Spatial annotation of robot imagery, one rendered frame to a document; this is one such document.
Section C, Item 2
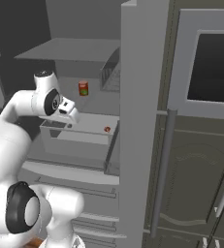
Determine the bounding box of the grey freezer drawer handle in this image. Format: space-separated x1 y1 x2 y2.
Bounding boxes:
34 175 118 200

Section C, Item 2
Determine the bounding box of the grey fridge body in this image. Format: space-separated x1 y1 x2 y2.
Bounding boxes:
13 0 131 248

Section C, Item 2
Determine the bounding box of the grey fridge drawer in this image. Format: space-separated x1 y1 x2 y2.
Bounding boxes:
39 112 120 147

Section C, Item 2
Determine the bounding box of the grey fridge shelf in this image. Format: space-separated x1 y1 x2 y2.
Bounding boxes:
14 37 121 63

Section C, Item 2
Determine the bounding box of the red can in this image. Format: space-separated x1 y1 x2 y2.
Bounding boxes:
78 79 90 97

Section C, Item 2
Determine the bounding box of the grey fridge door bin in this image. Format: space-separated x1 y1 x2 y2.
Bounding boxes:
99 46 121 93
103 121 121 177

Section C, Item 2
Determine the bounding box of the grey freezer drawer front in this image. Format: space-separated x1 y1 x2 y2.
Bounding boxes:
16 160 121 248

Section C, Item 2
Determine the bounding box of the grey fridge door handle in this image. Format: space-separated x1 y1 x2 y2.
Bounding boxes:
149 108 179 240

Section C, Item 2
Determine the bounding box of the white cupboard handle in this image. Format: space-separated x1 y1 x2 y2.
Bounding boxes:
214 177 224 219

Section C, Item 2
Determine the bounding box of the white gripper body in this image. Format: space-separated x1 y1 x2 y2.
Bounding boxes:
52 107 80 125

